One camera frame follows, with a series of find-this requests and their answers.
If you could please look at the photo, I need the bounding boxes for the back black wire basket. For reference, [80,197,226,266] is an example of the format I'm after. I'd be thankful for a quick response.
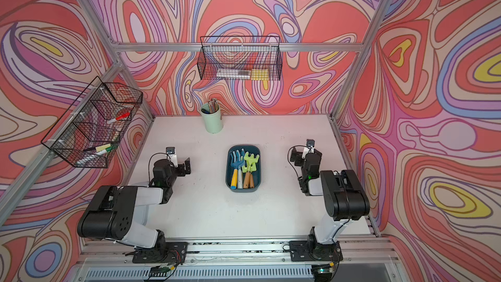
[197,35,283,81]

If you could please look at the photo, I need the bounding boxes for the blue rake yellow handle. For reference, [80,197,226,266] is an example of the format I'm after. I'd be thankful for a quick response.
[230,150,240,189]

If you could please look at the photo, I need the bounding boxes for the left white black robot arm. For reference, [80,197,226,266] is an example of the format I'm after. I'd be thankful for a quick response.
[77,157,191,250]

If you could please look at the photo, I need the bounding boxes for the green marker in basket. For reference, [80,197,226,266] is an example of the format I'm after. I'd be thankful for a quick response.
[83,144,116,155]

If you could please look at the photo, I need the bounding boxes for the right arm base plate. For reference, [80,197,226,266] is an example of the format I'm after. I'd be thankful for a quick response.
[288,240,343,262]

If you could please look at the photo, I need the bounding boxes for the red marker in basket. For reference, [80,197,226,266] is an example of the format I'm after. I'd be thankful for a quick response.
[107,112,130,124]

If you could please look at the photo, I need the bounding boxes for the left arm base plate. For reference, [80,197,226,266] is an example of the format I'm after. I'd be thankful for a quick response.
[133,242,188,265]

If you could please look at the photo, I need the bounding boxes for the yellow item in back basket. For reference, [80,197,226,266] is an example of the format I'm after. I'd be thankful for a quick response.
[250,69,270,80]

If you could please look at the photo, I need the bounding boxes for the lime rake wooden handle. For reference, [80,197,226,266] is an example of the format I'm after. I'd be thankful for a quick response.
[249,154,260,188]

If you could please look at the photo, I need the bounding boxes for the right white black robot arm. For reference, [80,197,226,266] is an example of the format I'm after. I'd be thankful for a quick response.
[288,145,370,247]

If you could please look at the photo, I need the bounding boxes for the light blue rake pale handle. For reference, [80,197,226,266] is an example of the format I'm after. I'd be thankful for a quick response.
[237,149,245,189]

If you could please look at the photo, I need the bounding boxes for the pens in cup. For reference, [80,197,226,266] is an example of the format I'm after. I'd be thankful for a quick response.
[200,98,219,114]

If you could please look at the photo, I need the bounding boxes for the green rake wooden handle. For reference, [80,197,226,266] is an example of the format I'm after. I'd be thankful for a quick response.
[243,152,251,189]

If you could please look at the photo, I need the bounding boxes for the teal plastic storage box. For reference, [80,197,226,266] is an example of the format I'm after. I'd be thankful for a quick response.
[225,145,262,193]

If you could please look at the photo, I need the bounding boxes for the mint green pen cup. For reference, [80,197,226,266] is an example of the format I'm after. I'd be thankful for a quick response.
[199,108,223,134]

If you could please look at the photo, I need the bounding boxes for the black wire basket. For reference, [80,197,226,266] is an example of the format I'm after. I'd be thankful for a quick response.
[197,35,283,81]
[40,77,143,168]

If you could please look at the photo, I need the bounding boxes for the clear tube in back basket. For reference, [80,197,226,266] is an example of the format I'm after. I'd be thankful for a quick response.
[216,68,251,80]

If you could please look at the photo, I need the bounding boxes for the left black wire basket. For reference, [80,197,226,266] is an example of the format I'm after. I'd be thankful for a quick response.
[40,77,143,168]

